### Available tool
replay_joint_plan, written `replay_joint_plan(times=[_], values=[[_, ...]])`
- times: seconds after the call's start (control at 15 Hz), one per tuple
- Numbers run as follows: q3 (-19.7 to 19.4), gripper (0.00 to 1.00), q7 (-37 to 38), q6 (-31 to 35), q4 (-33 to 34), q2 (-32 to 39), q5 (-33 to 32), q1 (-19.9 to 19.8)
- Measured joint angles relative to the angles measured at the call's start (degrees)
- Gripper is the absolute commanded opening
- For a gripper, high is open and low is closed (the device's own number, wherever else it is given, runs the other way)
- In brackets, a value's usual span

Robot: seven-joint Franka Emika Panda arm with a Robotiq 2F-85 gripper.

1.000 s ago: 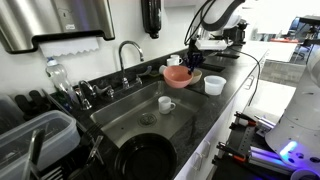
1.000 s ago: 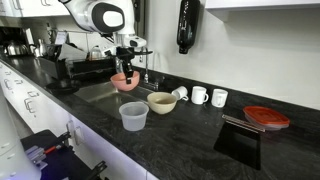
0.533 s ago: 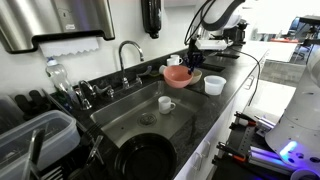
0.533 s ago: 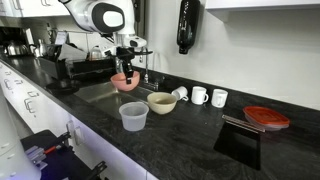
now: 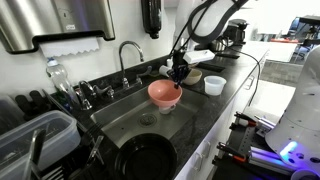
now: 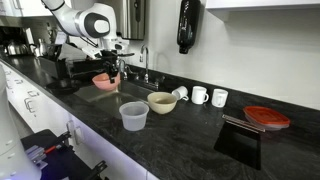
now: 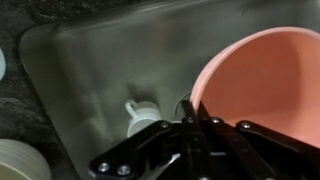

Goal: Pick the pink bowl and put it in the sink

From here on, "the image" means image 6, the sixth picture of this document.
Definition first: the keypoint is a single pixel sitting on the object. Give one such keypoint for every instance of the stainless steel sink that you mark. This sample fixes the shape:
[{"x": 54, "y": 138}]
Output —
[{"x": 106, "y": 100}]

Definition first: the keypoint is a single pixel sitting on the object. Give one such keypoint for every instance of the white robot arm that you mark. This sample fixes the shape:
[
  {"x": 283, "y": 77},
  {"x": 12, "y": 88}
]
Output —
[{"x": 83, "y": 23}]

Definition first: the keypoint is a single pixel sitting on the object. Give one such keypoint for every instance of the beige bowl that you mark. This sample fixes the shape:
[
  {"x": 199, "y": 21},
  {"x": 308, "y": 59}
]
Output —
[{"x": 163, "y": 106}]

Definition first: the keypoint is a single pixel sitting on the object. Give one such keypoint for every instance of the metal jug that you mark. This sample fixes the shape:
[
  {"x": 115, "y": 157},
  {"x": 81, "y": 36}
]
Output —
[{"x": 40, "y": 48}]

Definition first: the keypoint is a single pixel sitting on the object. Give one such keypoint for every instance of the silver aluminium bars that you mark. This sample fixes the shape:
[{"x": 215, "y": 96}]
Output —
[{"x": 35, "y": 155}]

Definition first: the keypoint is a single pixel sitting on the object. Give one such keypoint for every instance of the white wall cabinet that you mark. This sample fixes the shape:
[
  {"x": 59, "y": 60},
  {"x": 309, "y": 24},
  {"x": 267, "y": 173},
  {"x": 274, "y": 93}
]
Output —
[{"x": 266, "y": 3}]

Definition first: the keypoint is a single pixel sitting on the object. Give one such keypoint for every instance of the black cart top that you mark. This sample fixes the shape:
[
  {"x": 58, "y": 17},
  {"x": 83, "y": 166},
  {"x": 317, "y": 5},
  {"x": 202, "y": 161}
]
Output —
[{"x": 60, "y": 163}]

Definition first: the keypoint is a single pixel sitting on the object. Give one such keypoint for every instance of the black dish rack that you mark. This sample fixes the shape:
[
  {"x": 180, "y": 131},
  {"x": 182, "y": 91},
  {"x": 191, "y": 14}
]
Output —
[{"x": 53, "y": 66}]

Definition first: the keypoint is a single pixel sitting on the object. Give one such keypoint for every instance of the clear plastic tub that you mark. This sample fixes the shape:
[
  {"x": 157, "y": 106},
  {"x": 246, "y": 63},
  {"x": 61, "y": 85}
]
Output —
[{"x": 133, "y": 120}]

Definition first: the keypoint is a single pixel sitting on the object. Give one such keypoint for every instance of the chrome side sprayer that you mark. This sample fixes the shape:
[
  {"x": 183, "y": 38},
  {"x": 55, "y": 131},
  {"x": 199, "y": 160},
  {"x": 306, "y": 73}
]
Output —
[{"x": 122, "y": 70}]

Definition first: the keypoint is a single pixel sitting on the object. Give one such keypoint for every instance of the pink bowl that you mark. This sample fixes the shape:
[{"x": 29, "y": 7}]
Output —
[{"x": 101, "y": 85}]

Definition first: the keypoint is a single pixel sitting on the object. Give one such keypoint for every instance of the steel paper towel dispenser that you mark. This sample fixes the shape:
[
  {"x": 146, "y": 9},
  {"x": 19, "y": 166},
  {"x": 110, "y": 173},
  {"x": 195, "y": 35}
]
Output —
[{"x": 133, "y": 20}]

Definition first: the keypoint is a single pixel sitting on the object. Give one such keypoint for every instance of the white mug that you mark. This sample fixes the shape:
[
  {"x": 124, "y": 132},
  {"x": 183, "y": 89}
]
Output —
[
  {"x": 180, "y": 92},
  {"x": 199, "y": 96},
  {"x": 219, "y": 98}
]

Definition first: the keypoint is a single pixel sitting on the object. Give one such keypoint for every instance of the flat black board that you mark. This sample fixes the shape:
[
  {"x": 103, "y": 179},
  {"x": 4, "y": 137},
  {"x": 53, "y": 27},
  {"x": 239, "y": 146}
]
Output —
[{"x": 238, "y": 146}]

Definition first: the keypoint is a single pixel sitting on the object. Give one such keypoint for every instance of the silver metal bar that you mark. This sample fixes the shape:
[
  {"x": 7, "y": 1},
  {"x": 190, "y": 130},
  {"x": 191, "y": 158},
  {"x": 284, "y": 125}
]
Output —
[{"x": 243, "y": 122}]

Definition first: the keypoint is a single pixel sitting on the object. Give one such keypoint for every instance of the chrome faucet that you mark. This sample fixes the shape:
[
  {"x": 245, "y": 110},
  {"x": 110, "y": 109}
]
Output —
[{"x": 146, "y": 66}]

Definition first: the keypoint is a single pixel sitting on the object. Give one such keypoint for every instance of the red lidded container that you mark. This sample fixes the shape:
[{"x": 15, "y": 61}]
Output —
[{"x": 265, "y": 115}]

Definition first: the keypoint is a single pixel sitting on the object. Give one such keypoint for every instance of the black soap dispenser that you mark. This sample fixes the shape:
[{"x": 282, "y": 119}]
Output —
[{"x": 188, "y": 23}]

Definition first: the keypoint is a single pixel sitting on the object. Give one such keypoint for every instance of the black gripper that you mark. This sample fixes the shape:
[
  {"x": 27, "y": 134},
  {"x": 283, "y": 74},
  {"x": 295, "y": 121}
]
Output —
[{"x": 110, "y": 58}]

